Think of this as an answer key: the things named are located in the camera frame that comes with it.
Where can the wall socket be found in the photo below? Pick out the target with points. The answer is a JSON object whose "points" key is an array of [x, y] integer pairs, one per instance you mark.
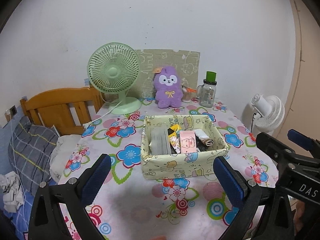
{"points": [[13, 110]]}

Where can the beige door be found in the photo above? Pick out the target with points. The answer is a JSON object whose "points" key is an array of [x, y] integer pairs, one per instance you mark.
{"points": [[307, 67]]}

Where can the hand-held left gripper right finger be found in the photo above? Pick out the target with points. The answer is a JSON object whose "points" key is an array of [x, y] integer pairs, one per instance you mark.
{"points": [[228, 180]]}

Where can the pink cartoon tissue packet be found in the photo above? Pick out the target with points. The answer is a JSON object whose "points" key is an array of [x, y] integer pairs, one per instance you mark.
{"points": [[188, 142]]}

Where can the yellow cartoon print storage box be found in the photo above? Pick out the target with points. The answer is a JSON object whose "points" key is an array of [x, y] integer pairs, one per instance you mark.
{"points": [[162, 166]]}

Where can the blue bed sheet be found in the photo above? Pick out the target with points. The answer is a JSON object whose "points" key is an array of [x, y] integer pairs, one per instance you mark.
{"points": [[22, 222]]}

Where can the crumpled white cloth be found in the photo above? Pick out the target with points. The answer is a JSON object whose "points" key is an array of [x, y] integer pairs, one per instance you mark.
{"points": [[11, 190]]}

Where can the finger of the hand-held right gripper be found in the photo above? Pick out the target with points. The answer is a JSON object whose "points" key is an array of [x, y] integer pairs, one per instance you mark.
{"points": [[300, 137], [267, 145]]}

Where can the small white packet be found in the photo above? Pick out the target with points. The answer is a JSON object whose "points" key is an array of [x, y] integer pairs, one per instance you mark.
{"points": [[201, 133]]}

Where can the grey plaid pillow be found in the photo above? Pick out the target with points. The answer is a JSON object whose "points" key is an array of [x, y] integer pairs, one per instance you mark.
{"points": [[32, 152]]}

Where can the yellow cartoon tissue packet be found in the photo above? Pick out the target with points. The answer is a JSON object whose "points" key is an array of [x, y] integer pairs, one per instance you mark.
{"points": [[173, 135]]}

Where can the white standing fan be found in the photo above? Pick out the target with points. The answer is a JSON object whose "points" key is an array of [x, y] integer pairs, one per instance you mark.
{"points": [[268, 115]]}

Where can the black plastic bag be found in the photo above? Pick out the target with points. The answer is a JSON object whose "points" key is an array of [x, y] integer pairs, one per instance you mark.
{"points": [[200, 146]]}

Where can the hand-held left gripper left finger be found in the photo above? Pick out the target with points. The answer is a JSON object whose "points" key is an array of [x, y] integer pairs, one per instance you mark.
{"points": [[97, 177]]}

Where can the wooden bed headboard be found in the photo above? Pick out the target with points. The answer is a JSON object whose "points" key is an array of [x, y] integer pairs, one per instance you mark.
{"points": [[60, 105]]}

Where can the purple plush bunny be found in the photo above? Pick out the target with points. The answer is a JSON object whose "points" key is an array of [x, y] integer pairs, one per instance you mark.
{"points": [[168, 95]]}

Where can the glass mug jar green lid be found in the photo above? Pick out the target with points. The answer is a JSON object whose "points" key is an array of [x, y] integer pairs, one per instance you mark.
{"points": [[207, 96]]}

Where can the green desk fan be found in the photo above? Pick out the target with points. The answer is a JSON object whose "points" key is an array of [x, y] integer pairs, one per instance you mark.
{"points": [[112, 72]]}

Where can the orange plastic clip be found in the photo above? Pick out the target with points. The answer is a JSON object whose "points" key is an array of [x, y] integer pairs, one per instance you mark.
{"points": [[192, 89]]}

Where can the cotton swab container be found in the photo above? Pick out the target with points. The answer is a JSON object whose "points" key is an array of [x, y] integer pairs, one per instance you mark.
{"points": [[187, 97]]}

